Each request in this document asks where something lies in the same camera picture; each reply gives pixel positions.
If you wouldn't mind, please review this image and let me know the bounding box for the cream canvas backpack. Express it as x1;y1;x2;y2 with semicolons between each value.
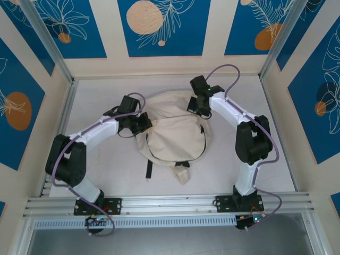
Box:
135;90;215;186

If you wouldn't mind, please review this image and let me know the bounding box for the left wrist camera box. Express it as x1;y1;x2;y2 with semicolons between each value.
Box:
118;95;141;114

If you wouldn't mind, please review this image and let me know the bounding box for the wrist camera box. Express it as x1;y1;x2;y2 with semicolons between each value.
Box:
189;75;211;94
118;95;141;114

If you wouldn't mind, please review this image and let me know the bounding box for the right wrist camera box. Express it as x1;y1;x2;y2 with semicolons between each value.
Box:
189;75;211;94

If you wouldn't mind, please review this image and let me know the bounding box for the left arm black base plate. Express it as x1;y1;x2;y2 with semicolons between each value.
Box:
73;198;123;216

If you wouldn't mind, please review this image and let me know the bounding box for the aluminium mounting rail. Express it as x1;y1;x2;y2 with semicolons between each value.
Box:
22;192;316;217

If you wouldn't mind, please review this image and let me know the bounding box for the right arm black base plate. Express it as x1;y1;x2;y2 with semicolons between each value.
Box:
215;195;265;213

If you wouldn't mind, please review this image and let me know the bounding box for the grey slotted cable duct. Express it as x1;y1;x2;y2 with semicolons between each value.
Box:
34;215;237;230

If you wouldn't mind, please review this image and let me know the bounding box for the aluminium frame post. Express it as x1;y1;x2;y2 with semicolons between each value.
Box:
259;0;327;80
19;0;75;83

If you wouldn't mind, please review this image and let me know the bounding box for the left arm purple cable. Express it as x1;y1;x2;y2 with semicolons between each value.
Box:
52;92;147;236

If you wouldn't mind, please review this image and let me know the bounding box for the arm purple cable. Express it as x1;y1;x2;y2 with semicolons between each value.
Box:
206;63;283;231
52;92;147;236

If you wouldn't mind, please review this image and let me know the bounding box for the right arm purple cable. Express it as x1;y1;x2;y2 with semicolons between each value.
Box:
206;63;283;231

